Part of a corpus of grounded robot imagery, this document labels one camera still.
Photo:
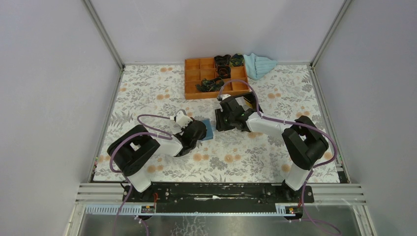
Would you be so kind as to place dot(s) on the black rolled band top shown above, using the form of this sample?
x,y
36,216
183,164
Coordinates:
x,y
236,60

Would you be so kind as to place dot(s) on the black rolled band left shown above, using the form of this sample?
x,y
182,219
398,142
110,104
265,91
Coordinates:
x,y
222,60

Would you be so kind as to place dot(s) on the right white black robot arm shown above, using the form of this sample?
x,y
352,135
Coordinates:
x,y
304,143

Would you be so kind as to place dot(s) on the gold card in box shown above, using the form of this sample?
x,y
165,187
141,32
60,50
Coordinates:
x,y
250,103

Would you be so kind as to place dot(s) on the black card box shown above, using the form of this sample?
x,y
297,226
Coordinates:
x,y
248,95

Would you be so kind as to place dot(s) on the orange compartment tray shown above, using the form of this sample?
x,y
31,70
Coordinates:
x,y
205,77

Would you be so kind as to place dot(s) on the light blue folded cloth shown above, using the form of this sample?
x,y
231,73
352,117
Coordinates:
x,y
257,67

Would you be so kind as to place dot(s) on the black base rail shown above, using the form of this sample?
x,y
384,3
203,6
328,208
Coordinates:
x,y
209,197

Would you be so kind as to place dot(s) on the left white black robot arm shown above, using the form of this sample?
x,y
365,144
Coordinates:
x,y
131,151

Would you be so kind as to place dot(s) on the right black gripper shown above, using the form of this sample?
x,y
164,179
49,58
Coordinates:
x,y
220,126

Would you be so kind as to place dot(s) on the black rolled band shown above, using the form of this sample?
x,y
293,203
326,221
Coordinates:
x,y
222,60
223,71
236,60

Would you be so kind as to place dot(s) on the white card in box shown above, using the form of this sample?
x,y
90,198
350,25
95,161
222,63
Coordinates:
x,y
241,102

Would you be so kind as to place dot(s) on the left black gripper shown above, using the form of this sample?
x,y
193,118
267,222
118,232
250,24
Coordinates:
x,y
184,129

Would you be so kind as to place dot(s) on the black rolled band centre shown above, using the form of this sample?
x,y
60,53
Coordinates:
x,y
223,71

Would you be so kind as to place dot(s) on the blue leather card holder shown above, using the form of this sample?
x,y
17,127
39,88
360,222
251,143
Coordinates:
x,y
209,133

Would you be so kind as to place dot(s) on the black tangled band pile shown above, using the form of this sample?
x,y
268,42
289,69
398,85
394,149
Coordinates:
x,y
212,85

